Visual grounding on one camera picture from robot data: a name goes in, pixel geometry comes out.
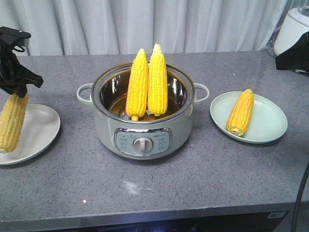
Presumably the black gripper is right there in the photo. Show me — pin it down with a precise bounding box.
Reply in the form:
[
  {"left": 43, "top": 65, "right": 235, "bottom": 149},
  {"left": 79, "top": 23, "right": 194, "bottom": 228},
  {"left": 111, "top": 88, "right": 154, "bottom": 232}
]
[{"left": 0, "top": 26, "right": 43, "bottom": 98}]

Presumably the yellow corn cob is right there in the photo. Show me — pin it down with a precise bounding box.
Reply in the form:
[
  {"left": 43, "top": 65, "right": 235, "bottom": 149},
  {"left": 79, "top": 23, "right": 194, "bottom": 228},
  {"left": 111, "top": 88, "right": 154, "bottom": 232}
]
[
  {"left": 0, "top": 93, "right": 29, "bottom": 153},
  {"left": 126, "top": 48, "right": 148, "bottom": 121},
  {"left": 226, "top": 89, "right": 254, "bottom": 137},
  {"left": 147, "top": 43, "right": 168, "bottom": 116}
]

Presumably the white round plate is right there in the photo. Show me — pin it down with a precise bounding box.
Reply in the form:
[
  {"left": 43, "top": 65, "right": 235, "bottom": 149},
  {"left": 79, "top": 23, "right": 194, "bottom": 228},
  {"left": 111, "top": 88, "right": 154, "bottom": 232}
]
[{"left": 0, "top": 104, "right": 60, "bottom": 166}]

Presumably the green round plate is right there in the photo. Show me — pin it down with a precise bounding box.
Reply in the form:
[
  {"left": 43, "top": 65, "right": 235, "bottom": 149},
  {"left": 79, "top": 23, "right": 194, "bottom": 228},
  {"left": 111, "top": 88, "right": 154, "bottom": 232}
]
[{"left": 210, "top": 91, "right": 288, "bottom": 144}]

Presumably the grey curtain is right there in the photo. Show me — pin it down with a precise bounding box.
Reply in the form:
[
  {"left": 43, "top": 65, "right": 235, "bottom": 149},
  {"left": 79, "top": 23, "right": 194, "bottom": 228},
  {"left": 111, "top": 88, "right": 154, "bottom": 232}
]
[{"left": 0, "top": 0, "right": 290, "bottom": 56}]

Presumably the green electric cooking pot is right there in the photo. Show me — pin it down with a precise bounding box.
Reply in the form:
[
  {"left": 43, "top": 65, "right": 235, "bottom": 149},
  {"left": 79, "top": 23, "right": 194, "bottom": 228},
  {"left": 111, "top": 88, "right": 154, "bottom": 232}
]
[{"left": 77, "top": 63, "right": 210, "bottom": 160}]

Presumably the white kitchen appliance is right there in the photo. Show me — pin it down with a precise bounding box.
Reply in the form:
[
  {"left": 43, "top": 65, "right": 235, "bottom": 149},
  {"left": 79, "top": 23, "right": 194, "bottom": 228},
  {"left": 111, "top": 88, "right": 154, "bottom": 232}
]
[{"left": 273, "top": 0, "right": 309, "bottom": 73}]

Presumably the black cable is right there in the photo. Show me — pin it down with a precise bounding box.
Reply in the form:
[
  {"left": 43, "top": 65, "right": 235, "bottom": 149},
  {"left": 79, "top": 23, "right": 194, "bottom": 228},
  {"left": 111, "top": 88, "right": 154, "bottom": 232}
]
[{"left": 290, "top": 159, "right": 309, "bottom": 232}]

